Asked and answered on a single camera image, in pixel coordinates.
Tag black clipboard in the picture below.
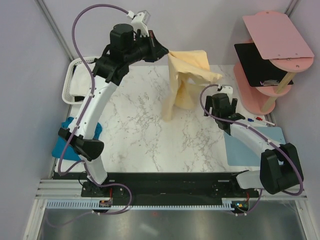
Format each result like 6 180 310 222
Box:
234 43 288 87

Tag blue folded t shirt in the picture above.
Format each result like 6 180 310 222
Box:
51 116 103 162

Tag light blue clipboard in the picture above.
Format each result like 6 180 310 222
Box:
224 126 286 167

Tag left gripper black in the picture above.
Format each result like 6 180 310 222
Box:
124 30 168 65

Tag pink tiered shelf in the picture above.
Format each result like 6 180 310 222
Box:
233 11 315 115

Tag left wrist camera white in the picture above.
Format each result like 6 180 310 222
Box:
126 10 151 37

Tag aluminium frame rail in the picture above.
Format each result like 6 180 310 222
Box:
35 179 82 200

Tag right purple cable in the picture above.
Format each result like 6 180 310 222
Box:
200 84 305 216

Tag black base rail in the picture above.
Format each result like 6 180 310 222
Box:
53 172 259 206

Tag yellow t shirt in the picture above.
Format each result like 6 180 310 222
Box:
161 50 223 122

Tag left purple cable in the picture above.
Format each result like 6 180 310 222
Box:
57 4 133 215

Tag white perforated basket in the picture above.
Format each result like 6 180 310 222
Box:
62 58 83 105

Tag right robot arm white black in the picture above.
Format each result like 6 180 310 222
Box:
203 93 304 197

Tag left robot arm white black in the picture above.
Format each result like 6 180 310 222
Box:
58 22 169 197

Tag white t shirt in basket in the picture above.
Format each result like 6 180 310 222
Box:
70 63 92 97

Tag red capped marker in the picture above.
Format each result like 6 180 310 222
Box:
255 116 276 126

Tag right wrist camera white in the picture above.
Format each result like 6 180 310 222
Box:
217 85 233 96

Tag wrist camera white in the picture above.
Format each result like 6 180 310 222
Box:
217 85 233 96
126 10 151 37

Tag white slotted cable duct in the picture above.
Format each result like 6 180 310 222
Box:
45 199 235 211

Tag purple cable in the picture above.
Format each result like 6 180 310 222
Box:
200 84 305 216
57 4 133 215

